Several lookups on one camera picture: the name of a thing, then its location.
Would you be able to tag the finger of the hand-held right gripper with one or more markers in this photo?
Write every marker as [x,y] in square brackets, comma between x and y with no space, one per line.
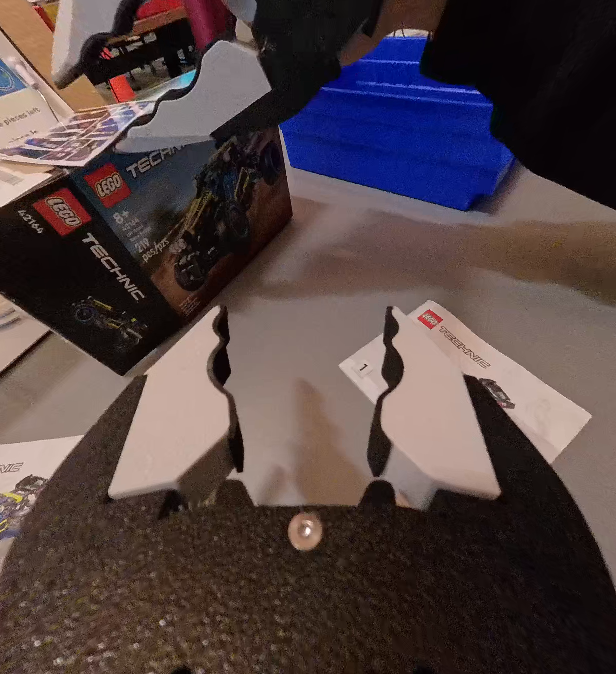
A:
[86,26]
[218,89]

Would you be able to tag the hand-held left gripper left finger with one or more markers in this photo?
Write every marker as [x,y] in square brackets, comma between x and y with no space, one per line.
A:
[176,421]

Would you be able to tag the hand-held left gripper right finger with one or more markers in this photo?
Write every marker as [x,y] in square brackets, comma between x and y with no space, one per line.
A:
[434,421]

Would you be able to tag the blue sticker sheet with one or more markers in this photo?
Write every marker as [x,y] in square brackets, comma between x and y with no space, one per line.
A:
[76,137]

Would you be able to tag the black toy car set box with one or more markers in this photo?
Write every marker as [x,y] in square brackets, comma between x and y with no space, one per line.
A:
[76,295]

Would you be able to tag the person's right forearm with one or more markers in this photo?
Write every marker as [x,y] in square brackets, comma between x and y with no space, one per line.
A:
[550,105]

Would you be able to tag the wooden display board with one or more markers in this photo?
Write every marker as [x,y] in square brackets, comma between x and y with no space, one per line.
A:
[29,37]

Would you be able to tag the wooden background table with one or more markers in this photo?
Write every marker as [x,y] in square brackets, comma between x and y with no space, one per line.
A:
[155,23]

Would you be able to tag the red plastic piece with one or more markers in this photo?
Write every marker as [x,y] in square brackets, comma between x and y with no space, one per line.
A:
[118,88]

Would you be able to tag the blue plastic bin with dividers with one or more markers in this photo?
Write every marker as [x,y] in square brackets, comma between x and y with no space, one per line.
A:
[392,147]

